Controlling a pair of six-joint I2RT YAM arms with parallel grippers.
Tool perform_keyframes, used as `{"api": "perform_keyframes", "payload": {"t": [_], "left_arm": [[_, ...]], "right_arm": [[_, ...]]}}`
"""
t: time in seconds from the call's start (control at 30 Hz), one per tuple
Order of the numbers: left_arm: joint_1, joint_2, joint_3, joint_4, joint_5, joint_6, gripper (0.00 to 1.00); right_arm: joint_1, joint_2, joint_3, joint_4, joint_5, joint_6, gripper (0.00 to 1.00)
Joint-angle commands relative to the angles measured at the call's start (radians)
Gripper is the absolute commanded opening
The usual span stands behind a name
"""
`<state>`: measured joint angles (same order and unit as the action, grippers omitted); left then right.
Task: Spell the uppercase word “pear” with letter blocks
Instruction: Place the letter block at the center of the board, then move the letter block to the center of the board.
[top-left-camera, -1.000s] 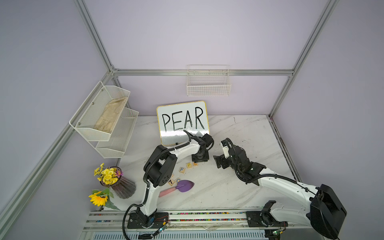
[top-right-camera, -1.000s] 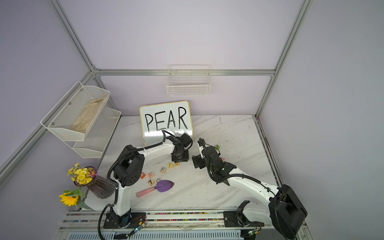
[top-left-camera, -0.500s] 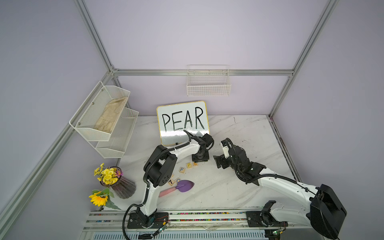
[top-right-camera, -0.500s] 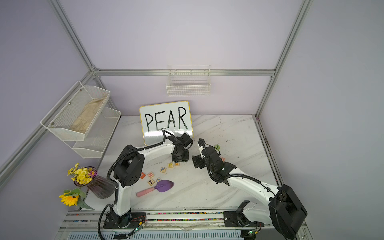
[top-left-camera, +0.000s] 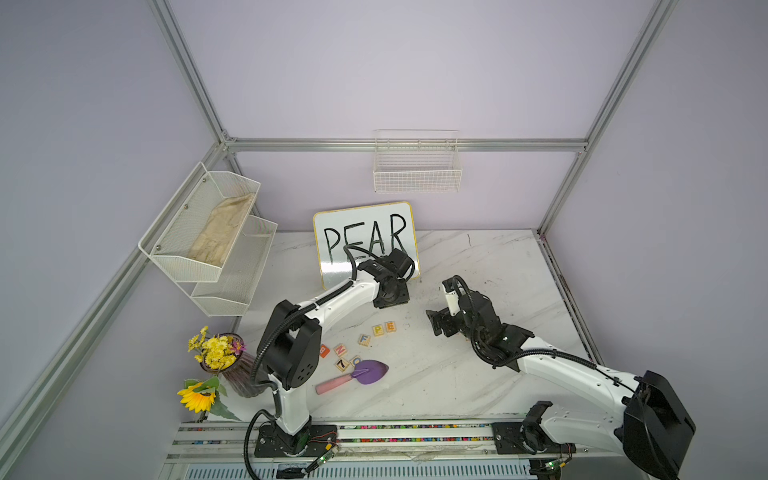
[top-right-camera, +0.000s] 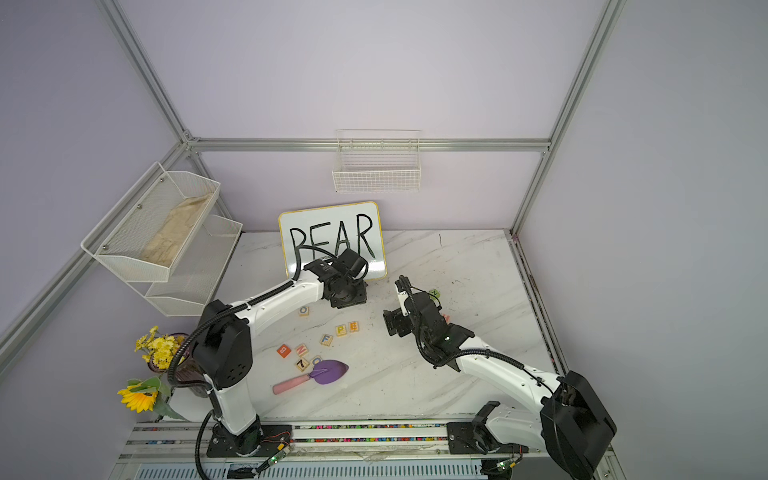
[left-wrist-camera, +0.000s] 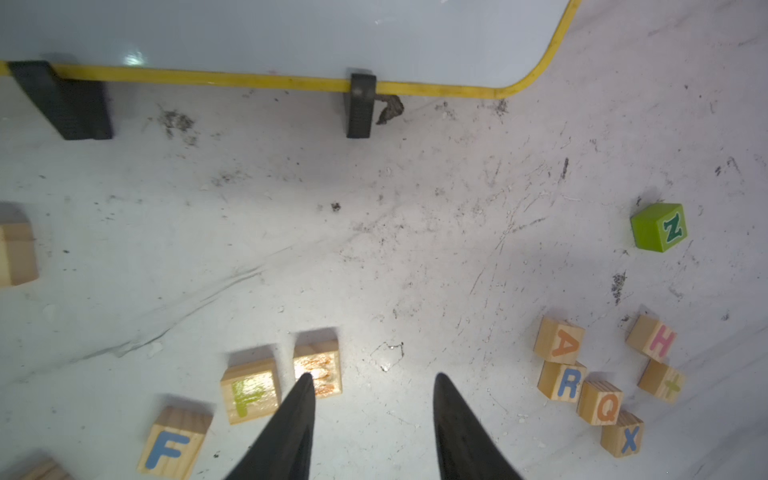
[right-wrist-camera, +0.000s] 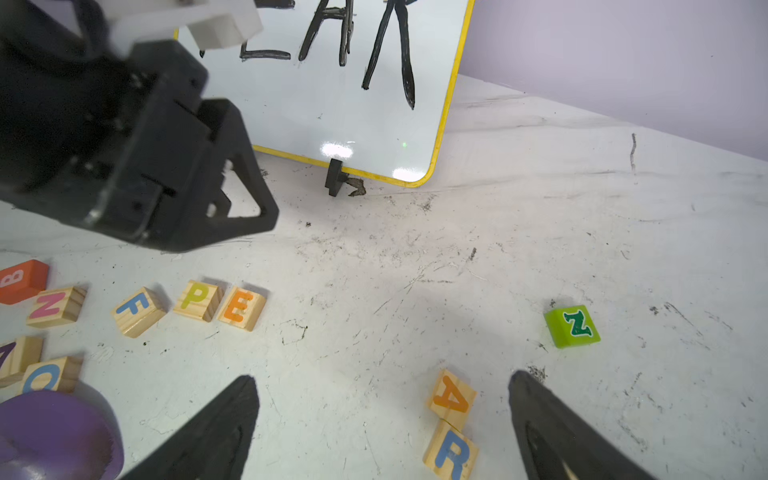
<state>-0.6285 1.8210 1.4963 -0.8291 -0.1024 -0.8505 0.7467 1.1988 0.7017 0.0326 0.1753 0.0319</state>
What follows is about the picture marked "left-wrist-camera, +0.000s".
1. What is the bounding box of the black whiteboard foot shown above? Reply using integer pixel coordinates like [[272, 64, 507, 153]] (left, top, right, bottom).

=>
[[347, 73, 377, 139], [8, 61, 113, 141]]

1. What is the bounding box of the wooden R letter block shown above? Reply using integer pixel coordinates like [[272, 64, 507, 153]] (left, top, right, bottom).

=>
[[537, 361, 588, 403]]

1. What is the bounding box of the black whiteboard foot right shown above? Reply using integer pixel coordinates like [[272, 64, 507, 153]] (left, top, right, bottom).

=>
[[347, 73, 377, 139]]

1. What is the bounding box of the black whiteboard foot left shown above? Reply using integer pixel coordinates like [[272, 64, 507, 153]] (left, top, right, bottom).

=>
[[8, 61, 113, 141]]

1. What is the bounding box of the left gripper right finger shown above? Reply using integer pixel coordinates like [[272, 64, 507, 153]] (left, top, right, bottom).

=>
[[433, 373, 522, 480]]

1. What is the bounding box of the wooden P letter block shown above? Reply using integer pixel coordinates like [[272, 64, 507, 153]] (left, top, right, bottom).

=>
[[220, 358, 282, 425]]

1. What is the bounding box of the wooden H letter block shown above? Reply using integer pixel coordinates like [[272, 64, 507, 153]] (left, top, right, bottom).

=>
[[626, 315, 677, 362]]

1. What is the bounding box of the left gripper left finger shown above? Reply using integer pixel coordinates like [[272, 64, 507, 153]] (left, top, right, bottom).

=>
[[226, 373, 316, 480]]

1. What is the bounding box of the wooden Q letter block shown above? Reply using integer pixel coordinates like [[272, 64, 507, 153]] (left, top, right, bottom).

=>
[[577, 380, 624, 426]]

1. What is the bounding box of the wooden E letter block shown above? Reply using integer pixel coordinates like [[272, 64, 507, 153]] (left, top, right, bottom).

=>
[[293, 339, 343, 398]]

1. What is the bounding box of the wooden X letter block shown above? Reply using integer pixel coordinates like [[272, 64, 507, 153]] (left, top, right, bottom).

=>
[[600, 410, 645, 458]]

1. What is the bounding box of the wooden A letter block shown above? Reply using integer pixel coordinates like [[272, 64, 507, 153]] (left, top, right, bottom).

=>
[[534, 317, 586, 365]]

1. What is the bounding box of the wooden plus sign block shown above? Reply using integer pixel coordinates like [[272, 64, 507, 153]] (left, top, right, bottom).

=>
[[638, 360, 686, 404]]

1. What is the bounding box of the wooden F letter block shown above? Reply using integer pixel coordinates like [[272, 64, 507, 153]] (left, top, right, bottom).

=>
[[137, 406, 213, 480]]

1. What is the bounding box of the plain wooden block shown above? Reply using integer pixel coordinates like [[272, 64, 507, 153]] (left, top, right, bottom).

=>
[[1, 223, 39, 288]]

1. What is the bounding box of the whiteboard with PEAR text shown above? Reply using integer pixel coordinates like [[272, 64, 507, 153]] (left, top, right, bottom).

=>
[[1, 1, 579, 100]]

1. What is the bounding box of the green N letter block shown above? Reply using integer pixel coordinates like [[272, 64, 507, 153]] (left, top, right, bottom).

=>
[[630, 203, 688, 253]]

